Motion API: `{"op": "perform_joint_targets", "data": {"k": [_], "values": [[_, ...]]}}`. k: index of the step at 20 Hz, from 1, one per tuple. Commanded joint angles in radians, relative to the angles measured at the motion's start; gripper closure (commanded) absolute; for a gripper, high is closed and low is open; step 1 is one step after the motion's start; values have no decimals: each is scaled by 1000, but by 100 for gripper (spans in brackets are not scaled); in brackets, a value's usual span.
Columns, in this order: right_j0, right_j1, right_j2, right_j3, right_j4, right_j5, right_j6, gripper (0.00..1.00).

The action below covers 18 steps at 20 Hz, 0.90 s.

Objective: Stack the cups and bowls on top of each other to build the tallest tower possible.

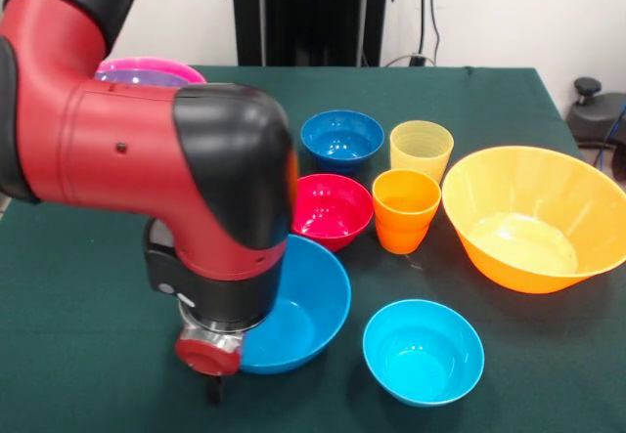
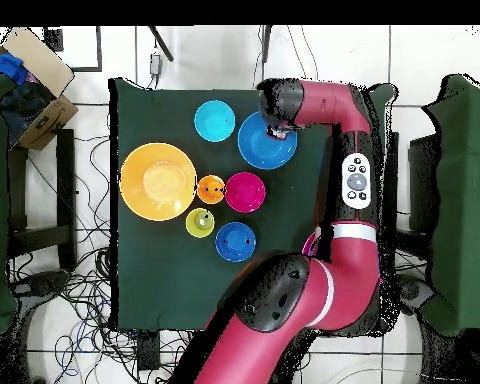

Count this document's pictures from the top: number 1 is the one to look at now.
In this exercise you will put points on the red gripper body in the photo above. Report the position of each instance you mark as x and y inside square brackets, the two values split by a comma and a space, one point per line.
[208, 357]

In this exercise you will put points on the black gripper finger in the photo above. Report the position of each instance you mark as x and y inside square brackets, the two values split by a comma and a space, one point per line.
[215, 390]

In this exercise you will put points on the medium blue plastic bowl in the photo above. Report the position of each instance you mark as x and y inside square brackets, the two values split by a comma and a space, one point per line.
[303, 306]

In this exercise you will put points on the small red plastic bowl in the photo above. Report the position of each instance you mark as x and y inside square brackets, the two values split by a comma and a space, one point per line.
[337, 213]

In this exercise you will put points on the purple plastic bowl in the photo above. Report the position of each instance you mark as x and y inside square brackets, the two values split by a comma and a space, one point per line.
[142, 78]

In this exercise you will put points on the large pink plastic bowl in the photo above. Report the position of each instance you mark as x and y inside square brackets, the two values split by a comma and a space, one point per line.
[151, 64]

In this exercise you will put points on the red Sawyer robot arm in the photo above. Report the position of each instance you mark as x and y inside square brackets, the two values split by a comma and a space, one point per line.
[122, 159]

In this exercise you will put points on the small light blue bowl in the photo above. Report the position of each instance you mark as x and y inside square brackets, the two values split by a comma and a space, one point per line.
[423, 355]

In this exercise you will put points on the orange plastic cup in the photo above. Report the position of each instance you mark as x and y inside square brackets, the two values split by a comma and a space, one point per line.
[402, 242]
[406, 198]

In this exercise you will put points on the small dark blue bowl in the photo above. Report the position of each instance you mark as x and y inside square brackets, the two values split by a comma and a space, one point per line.
[342, 140]

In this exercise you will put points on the yellow plastic cup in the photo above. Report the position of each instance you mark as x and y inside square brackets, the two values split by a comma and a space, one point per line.
[421, 152]

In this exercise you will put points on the large orange plastic bowl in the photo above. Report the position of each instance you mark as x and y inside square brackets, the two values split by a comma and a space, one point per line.
[528, 198]

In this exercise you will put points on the dark green tablecloth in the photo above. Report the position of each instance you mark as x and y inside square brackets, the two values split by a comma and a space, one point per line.
[513, 110]

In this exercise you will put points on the black pedestal leg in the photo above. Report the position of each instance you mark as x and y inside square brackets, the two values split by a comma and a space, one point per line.
[594, 115]

